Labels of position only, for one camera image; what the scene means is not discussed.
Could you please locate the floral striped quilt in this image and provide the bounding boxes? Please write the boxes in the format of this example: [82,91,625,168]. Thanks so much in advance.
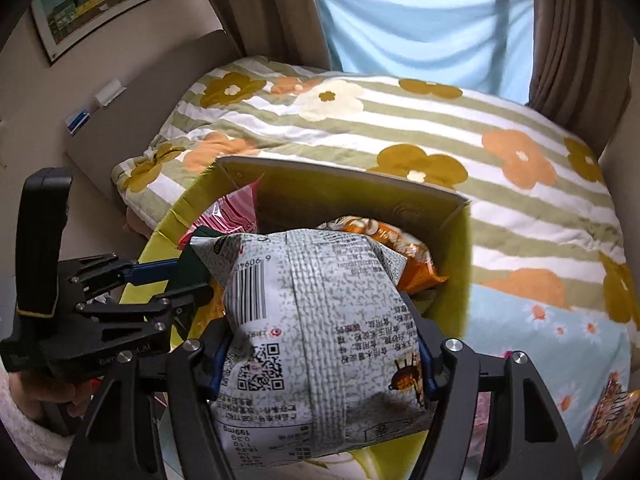
[111,56,639,327]

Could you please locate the right brown curtain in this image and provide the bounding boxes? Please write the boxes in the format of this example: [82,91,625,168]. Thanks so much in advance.
[528,0,634,154]

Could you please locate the light blue window cloth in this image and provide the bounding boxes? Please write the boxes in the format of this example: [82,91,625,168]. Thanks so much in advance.
[317,0,534,104]

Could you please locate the light blue daisy tablecloth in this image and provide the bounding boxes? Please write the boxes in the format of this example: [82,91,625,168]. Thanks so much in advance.
[463,285,631,445]

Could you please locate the chiffon cake packet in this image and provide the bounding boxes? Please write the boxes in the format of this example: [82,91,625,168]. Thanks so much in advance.
[319,216,448,295]

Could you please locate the brown curtain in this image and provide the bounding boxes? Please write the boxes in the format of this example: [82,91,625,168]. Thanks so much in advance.
[209,0,331,70]
[528,0,634,154]

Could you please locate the person left hand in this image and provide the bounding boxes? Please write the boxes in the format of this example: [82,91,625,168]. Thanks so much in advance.
[9,370,94,420]

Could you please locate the dark green packet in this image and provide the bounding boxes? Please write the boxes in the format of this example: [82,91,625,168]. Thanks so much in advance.
[165,226,221,292]

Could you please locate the blue item on headboard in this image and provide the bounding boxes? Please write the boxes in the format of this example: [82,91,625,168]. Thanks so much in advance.
[65,108,91,136]

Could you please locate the grey bed headboard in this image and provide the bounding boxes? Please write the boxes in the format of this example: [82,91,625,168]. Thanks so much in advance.
[66,29,239,209]

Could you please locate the pink striped snack bag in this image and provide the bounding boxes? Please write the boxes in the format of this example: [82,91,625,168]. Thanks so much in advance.
[177,178,260,249]

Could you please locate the left brown curtain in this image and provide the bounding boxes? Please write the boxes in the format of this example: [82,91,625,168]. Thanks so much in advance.
[209,0,331,70]

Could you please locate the white item on headboard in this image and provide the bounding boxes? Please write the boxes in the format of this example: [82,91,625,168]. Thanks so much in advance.
[94,79,126,107]

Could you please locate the dark brown noodle bag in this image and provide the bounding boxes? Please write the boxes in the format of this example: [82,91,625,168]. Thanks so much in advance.
[579,372,639,454]

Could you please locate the grey white printed bag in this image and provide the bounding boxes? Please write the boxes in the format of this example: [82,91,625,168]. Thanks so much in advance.
[190,230,432,469]

